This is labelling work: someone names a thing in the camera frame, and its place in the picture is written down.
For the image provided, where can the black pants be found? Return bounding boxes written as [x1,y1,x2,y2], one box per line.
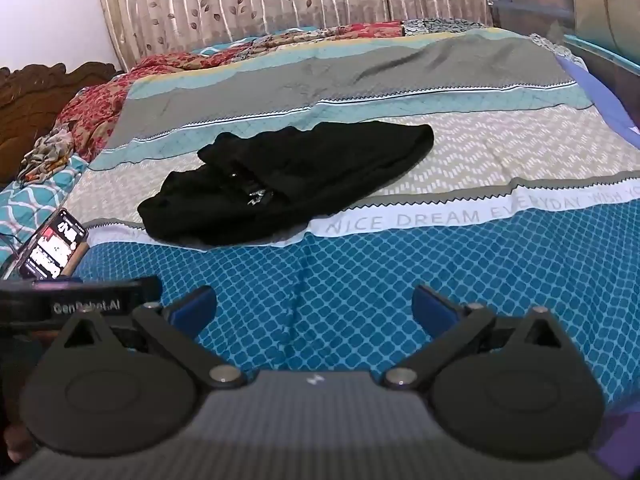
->
[136,122,435,249]

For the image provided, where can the carved wooden headboard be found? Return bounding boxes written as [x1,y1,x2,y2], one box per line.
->
[0,61,118,186]

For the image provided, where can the pink patterned box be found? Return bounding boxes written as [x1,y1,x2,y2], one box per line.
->
[62,241,92,279]

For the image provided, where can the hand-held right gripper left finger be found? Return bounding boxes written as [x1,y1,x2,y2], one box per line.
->
[49,285,247,391]

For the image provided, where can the patterned teal grey bed sheet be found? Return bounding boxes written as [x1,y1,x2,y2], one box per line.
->
[62,26,640,413]

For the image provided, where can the clear storage box teal rim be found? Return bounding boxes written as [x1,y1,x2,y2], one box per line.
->
[489,0,640,128]

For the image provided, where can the crumpled multicolour scarf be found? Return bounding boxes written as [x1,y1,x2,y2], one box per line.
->
[19,126,77,183]

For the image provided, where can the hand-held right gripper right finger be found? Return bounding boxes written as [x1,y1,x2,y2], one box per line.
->
[382,285,585,391]

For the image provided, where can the red floral blanket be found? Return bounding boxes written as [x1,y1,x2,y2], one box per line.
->
[54,21,406,163]

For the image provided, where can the teal white patterned pillow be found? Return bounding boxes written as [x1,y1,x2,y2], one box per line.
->
[0,152,88,281]

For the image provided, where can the beige leaf print curtain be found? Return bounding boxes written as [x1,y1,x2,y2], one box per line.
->
[92,0,506,72]

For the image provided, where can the smartphone with lit screen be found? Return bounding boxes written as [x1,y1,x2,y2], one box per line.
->
[19,208,89,279]

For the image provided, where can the purple cloth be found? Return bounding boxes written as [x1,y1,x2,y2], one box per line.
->
[554,54,640,148]

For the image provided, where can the person's purple clothing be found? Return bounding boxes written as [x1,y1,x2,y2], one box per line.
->
[595,399,640,480]

